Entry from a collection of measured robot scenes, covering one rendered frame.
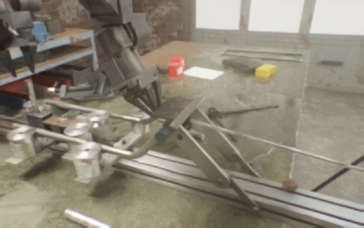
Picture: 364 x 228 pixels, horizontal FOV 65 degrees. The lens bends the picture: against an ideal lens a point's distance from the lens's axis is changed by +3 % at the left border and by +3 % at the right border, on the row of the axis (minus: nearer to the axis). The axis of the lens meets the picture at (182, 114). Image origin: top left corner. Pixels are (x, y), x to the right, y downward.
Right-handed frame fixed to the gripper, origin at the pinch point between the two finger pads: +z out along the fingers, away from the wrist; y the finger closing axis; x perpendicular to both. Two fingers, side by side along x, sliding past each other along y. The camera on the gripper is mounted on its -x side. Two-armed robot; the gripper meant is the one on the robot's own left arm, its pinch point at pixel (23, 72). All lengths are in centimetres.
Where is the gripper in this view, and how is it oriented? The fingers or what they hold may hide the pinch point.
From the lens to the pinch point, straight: 88.0
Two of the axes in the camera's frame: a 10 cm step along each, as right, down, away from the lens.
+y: 6.3, -3.6, 6.9
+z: 1.5, 9.2, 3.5
